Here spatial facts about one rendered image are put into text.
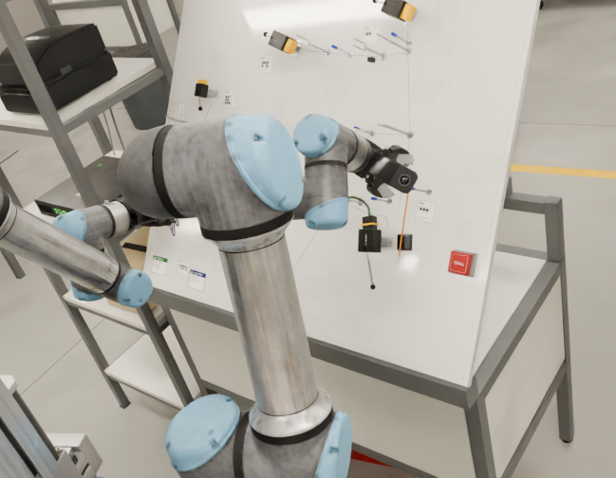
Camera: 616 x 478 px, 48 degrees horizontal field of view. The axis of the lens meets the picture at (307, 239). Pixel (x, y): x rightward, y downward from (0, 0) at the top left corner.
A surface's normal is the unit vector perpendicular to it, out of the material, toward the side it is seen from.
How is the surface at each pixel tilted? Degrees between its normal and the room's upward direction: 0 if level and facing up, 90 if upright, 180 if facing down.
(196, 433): 7
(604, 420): 0
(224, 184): 77
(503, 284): 0
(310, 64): 52
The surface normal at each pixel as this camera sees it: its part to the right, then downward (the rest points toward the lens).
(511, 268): -0.24, -0.81
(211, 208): -0.52, 0.39
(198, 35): -0.60, -0.05
